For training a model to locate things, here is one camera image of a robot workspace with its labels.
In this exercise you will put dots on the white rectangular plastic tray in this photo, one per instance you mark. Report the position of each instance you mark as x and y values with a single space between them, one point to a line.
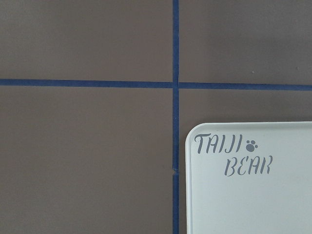
249 178

